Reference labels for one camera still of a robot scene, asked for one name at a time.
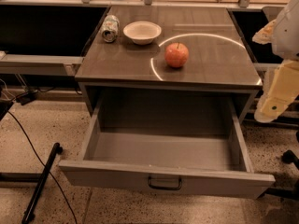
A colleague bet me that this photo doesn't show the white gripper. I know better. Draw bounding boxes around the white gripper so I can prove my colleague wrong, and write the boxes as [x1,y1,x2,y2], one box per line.
[252,0,299,123]

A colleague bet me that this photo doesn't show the red apple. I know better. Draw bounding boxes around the red apple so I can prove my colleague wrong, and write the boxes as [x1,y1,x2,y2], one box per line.
[164,42,189,68]

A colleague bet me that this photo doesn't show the grey open top drawer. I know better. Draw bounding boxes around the grey open top drawer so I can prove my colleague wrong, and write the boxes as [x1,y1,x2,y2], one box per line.
[59,93,275,199]

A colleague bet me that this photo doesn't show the grey cabinet with brown top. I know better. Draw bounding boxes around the grey cabinet with brown top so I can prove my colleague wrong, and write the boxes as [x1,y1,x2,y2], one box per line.
[76,6,262,118]

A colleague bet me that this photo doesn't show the black chair base right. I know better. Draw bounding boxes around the black chair base right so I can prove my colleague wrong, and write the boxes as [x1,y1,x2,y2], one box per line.
[264,150,299,201]

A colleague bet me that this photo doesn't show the white paper bowl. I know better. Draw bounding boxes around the white paper bowl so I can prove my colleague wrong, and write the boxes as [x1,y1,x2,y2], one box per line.
[123,21,162,45]

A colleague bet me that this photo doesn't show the crushed drink can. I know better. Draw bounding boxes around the crushed drink can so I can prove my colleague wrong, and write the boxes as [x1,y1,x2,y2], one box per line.
[100,15,120,43]

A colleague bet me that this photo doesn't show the black floor stand leg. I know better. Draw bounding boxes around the black floor stand leg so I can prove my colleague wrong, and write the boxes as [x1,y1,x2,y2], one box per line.
[21,143,63,224]

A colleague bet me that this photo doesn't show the grey side table left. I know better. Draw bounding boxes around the grey side table left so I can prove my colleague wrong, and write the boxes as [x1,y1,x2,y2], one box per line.
[0,53,83,76]

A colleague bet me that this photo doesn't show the black drawer handle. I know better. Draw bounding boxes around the black drawer handle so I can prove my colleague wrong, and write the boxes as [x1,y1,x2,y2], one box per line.
[148,176,182,191]

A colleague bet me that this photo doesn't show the black cable on floor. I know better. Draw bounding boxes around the black cable on floor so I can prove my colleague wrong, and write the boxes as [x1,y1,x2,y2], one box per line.
[7,109,78,224]

